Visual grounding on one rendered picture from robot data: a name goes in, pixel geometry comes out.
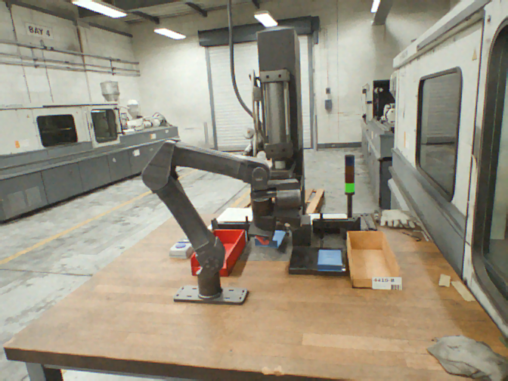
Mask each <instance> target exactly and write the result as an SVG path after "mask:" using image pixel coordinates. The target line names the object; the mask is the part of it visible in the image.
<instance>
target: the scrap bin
mask: <svg viewBox="0 0 508 381"><path fill-rule="evenodd" d="M212 233H213V234H214V236H215V237H218V238H219V239H220V241H221V242H222V243H223V245H224V247H225V249H226V255H225V263H224V267H223V268H222V269H221V270H220V271H219V273H220V277H228V276H229V275H230V273H231V271H232V269H233V267H234V266H235V264H236V262H237V260H238V259H239V257H240V254H241V253H242V251H243V249H244V247H245V245H246V235H245V230H214V231H213V232H212ZM195 255H196V253H194V254H193V255H192V256H191V257H190V267H191V273H192V276H197V272H198V271H199V270H200V268H201V265H200V263H199V262H198V261H197V259H196V258H195Z"/></svg>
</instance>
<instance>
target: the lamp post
mask: <svg viewBox="0 0 508 381"><path fill-rule="evenodd" d="M345 156H346V157H352V156H355V155H354V154H345ZM345 195H347V218H352V195H355V191H354V192H345Z"/></svg>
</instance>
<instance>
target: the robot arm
mask: <svg viewBox="0 0 508 381"><path fill-rule="evenodd" d="M176 166H180V167H188V168H192V169H199V170H202V171H206V172H212V173H215V174H220V175H226V176H228V177H231V178H234V179H237V180H241V181H243V183H247V184H253V189H252V190H251V191H250V194H249V195H250V202H251V208H252V221H251V224H250V226H249V230H248V235H249V237H256V238H257V239H258V240H259V241H260V242H261V243H262V244H263V245H268V243H269V242H270V241H272V240H273V238H274V234H275V229H276V227H277V218H279V219H280V221H279V222H280V223H281V224H283V225H285V226H287V227H288V228H290V229H291V230H293V231H294V230H297V229H298V228H300V227H301V226H302V207H301V196H300V190H299V183H298V181H297V180H296V179H287V180H272V181H269V180H270V178H271V170H270V168H269V165H268V163H267V162H266V161H264V160H262V159H259V158H255V157H251V156H241V155H236V154H231V153H225V152H221V151H217V150H211V149H207V148H204V147H198V146H194V145H192V144H188V143H184V142H181V139H179V138H173V139H170V140H169V141H165V142H163V143H162V145H161V146H160V148H159V149H158V150H157V152H156V153H155V154H154V155H153V157H152V158H151V160H150V161H149V163H148V164H147V165H146V166H145V168H144V169H143V171H142V173H141V179H142V181H143V183H144V185H145V186H146V187H148V188H150V190H151V192H152V193H153V194H156V195H157V196H158V197H159V199H160V200H161V201H162V202H163V203H164V204H165V205H166V207H167V208H168V210H169V211H170V212H171V214H172V216H173V217H174V219H175V220H176V221H177V223H178V225H179V226H180V228H181V229H182V230H183V232H184V234H185V235H186V237H187V238H188V240H189V241H190V244H191V246H192V248H193V250H194V252H195V253H196V255H195V258H196V259H197V261H198V262H199V263H200V265H201V268H200V270H199V271H198V272H197V283H198V286H182V287H180V289H179V290H178V291H177V293H176V294H175V295H174V296H173V301H174V302H189V303H204V304H218V305H242V304H243V303H244V301H245V299H246V296H247V293H248V290H247V288H236V287H222V286H221V280H220V273H219V271H220V270H221V269H222V268H223V267H224V263H225V255H226V249H225V247H224V245H223V243H222V242H221V241H220V239H219V238H218V237H215V236H214V234H213V233H212V232H211V231H210V230H209V229H208V228H207V226H206V224H205V223H204V221H203V220H202V219H201V217H200V215H199V213H198V212H197V210H196V209H195V208H194V206H193V204H192V202H191V201H190V200H189V198H188V197H187V194H186V193H185V192H184V188H183V187H182V185H181V182H180V181H179V180H178V178H179V177H180V176H179V175H178V173H177V172H176ZM273 197H274V200H272V198H273ZM262 238H263V239H265V241H264V240H263V239H262Z"/></svg>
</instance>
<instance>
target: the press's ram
mask: <svg viewBox="0 0 508 381"><path fill-rule="evenodd" d="M274 161H275V162H274V163H273V165H272V166H271V167H270V170H271V178H270V180H269V181H272V180H287V179H296V180H297V181H298V183H299V190H300V191H302V186H303V177H302V175H296V173H293V170H294V169H295V167H296V158H294V159H290V160H288V159H287V158H286V157H282V158H274Z"/></svg>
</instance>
